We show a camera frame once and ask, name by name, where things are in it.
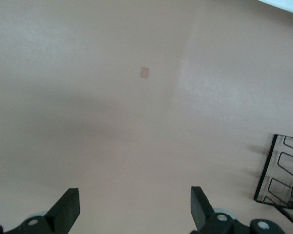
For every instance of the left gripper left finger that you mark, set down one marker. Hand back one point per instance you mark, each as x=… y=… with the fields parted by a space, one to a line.
x=63 y=212

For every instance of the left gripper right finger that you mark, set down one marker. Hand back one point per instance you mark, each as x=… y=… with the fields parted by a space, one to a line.
x=200 y=209

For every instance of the brown square tape patch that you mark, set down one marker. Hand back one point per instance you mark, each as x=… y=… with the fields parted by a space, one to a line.
x=144 y=72

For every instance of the brown table cover sheet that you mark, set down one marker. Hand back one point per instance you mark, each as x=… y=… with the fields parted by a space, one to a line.
x=88 y=122

